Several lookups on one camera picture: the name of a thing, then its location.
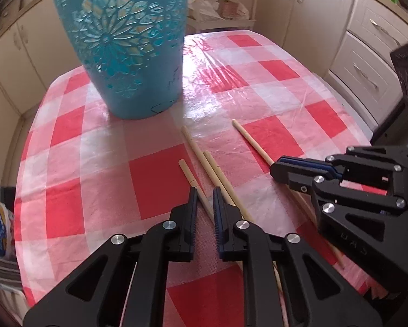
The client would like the red white checkered tablecloth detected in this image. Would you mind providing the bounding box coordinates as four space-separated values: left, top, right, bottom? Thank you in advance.
13 30 392 327

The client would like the blue perforated plastic basket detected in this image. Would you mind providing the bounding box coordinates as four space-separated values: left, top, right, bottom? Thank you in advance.
52 0 191 120

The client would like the white plastic bag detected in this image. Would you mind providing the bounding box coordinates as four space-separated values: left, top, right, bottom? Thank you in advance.
189 0 222 21

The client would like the cream two-door kitchen cabinet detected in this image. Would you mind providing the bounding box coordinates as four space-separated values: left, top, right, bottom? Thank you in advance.
255 0 358 75

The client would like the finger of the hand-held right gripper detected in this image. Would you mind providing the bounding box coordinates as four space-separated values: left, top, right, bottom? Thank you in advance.
271 163 408 288
279 146 408 180

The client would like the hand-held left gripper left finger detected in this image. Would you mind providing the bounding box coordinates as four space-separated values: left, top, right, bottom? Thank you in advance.
23 187 198 327

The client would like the white plastic shelf rack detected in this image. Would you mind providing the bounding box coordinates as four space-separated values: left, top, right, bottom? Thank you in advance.
187 0 261 31

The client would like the red print plastic bag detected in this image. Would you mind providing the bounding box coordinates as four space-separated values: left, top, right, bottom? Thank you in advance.
217 0 249 20

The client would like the metal drawer handle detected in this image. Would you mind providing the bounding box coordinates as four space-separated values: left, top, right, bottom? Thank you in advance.
354 63 378 91
370 20 392 34

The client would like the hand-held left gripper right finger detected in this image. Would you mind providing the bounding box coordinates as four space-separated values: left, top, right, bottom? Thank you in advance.
213 187 383 327

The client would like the wooden chopstick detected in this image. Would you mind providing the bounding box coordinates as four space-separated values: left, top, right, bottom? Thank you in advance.
203 150 289 327
232 119 346 269
178 159 214 215
181 126 225 198

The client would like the cream drawer cabinet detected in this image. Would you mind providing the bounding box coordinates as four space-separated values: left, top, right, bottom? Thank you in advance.
330 0 408 133

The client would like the striped cloth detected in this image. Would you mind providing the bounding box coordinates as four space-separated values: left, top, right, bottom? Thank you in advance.
0 255 24 295

